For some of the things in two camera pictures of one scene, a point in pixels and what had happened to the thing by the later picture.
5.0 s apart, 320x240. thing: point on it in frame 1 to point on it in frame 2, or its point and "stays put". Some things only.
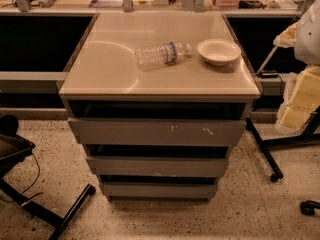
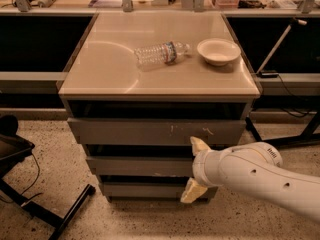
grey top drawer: [157, 132] stays put
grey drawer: [158, 166] stays put
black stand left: [12, 148] stays put
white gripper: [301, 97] to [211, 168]
